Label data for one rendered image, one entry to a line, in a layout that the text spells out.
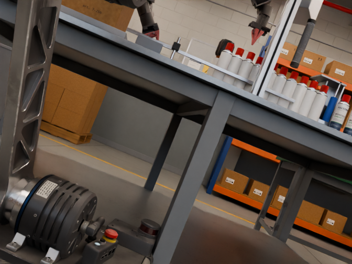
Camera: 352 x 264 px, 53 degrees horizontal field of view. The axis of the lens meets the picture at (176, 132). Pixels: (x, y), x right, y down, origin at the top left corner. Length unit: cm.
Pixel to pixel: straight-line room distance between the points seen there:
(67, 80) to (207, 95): 393
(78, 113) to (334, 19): 450
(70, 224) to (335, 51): 613
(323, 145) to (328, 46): 541
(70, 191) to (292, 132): 72
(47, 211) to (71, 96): 412
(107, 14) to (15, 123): 52
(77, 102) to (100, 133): 151
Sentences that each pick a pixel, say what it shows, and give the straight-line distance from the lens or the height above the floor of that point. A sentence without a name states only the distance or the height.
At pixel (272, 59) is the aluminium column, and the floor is 105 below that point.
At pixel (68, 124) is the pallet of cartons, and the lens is 490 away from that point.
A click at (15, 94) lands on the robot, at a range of 76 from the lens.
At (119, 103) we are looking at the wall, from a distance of 624.
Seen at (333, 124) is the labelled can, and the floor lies 93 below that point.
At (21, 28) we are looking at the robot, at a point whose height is 70.
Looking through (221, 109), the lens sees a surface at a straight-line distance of 112.
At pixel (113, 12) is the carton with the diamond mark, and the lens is 116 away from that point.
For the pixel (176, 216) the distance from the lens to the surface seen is 114.
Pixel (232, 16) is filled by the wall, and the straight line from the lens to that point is 645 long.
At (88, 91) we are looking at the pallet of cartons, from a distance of 487.
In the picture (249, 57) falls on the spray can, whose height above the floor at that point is 106.
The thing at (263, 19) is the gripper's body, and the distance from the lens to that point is 187.
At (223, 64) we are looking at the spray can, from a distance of 156.
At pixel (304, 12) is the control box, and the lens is 161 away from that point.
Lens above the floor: 62
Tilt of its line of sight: level
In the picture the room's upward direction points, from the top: 22 degrees clockwise
